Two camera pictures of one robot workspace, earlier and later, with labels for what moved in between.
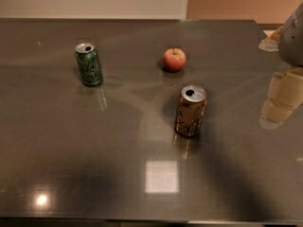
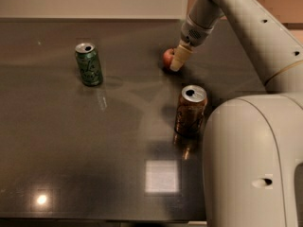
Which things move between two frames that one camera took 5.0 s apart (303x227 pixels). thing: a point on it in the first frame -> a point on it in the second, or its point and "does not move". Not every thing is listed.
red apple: x=173 y=59 does not move
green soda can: x=89 y=64 does not move
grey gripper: x=292 y=43 -> x=195 y=32
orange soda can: x=190 y=111 does not move
